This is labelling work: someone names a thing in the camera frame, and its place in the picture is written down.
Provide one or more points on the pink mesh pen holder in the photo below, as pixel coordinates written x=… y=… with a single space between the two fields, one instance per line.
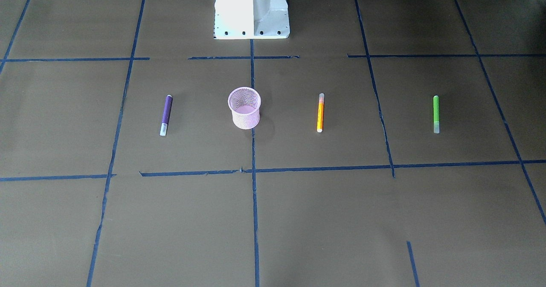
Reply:
x=245 y=104

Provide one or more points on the purple highlighter pen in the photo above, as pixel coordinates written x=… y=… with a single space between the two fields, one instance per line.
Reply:
x=166 y=115

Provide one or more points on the green highlighter pen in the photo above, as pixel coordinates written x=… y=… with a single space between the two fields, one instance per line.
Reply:
x=436 y=128

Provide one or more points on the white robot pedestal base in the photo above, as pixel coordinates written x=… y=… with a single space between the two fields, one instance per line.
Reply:
x=251 y=19

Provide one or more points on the orange highlighter pen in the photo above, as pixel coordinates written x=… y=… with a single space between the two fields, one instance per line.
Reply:
x=320 y=113

